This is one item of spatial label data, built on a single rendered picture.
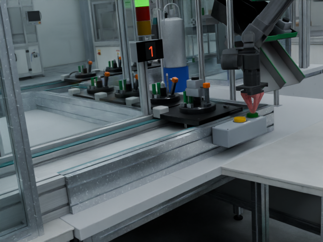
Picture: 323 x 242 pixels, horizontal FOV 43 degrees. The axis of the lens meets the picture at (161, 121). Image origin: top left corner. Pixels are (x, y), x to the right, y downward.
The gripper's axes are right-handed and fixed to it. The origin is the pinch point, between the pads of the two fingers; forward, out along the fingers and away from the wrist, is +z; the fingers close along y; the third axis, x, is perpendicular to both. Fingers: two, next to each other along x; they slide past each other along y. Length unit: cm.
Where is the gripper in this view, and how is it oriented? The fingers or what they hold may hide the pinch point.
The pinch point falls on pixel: (252, 110)
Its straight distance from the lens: 146.1
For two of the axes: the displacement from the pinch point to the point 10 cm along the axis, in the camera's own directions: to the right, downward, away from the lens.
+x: 6.7, 1.3, -7.3
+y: -7.4, 2.3, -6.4
